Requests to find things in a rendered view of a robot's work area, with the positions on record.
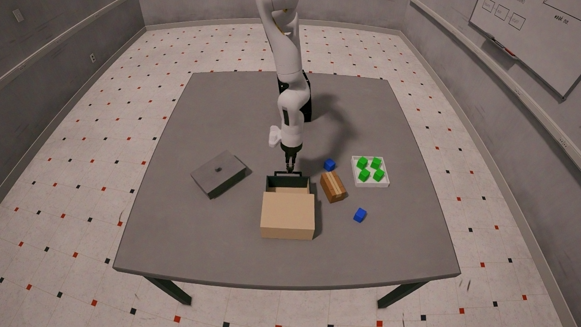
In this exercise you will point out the small blue block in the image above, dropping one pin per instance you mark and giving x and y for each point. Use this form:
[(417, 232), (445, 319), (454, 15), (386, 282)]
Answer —
[(359, 215), (329, 165)]

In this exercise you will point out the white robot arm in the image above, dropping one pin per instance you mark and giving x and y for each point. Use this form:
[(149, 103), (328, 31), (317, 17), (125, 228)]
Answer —
[(279, 17)]

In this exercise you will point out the brown cardboard box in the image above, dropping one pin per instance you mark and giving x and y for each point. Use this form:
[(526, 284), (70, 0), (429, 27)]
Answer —
[(332, 187)]

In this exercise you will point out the green block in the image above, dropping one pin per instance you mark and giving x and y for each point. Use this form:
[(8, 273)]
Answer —
[(375, 163), (362, 162), (378, 175), (364, 174)]

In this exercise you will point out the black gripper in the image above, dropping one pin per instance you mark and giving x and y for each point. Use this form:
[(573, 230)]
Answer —
[(290, 154)]

